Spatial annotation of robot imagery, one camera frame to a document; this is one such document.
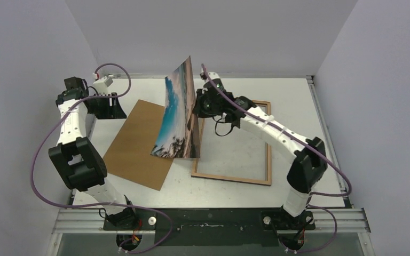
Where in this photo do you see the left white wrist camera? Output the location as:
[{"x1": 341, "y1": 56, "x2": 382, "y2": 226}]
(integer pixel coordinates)
[{"x1": 91, "y1": 74, "x2": 113, "y2": 95}]

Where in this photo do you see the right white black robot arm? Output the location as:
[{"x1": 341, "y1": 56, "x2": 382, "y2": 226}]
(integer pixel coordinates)
[{"x1": 193, "y1": 83, "x2": 328, "y2": 230}]

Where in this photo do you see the brown backing board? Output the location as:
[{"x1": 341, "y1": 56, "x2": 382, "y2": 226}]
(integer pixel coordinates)
[{"x1": 104, "y1": 100, "x2": 174, "y2": 191}]

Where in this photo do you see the wooden picture frame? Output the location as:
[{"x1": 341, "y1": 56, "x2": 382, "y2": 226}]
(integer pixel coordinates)
[{"x1": 191, "y1": 119, "x2": 272, "y2": 186}]

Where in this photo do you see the aluminium front rail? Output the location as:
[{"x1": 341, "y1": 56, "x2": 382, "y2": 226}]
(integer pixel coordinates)
[{"x1": 53, "y1": 208, "x2": 371, "y2": 234}]

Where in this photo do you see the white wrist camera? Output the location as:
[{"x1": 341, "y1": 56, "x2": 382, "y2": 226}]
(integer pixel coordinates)
[
  {"x1": 200, "y1": 70, "x2": 222, "y2": 88},
  {"x1": 91, "y1": 74, "x2": 113, "y2": 95}
]

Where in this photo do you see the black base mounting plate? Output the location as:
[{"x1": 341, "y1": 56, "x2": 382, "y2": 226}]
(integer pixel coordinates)
[{"x1": 102, "y1": 208, "x2": 316, "y2": 247}]

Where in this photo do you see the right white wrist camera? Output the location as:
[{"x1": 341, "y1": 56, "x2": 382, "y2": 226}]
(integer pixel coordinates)
[{"x1": 200, "y1": 70, "x2": 222, "y2": 88}]

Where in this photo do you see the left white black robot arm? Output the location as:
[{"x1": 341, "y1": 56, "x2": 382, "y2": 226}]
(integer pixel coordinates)
[{"x1": 48, "y1": 77, "x2": 138, "y2": 230}]

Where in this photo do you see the beach landscape photo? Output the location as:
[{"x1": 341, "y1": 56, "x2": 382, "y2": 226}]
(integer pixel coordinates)
[{"x1": 151, "y1": 57, "x2": 200, "y2": 158}]

